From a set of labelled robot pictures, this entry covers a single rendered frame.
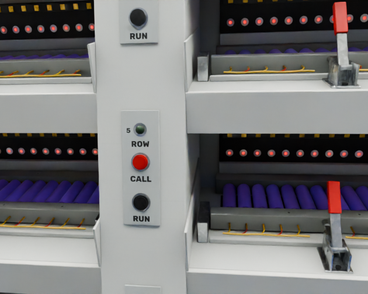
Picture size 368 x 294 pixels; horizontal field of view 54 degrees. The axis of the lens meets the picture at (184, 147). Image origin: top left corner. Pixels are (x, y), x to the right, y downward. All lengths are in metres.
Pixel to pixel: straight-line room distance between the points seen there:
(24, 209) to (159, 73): 0.26
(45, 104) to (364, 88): 0.33
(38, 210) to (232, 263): 0.26
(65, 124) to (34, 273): 0.17
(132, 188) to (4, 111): 0.17
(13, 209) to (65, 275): 0.13
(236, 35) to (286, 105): 0.20
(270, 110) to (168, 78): 0.11
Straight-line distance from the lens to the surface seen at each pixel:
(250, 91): 0.37
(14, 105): 0.44
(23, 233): 0.51
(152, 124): 0.38
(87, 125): 0.41
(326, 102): 0.39
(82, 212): 0.49
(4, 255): 0.49
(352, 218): 0.48
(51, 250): 0.47
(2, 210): 0.54
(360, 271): 0.44
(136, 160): 0.38
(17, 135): 0.62
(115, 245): 0.41
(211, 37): 0.58
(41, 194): 0.56
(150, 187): 0.38
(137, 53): 0.39
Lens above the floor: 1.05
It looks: 5 degrees down
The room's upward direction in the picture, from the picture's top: straight up
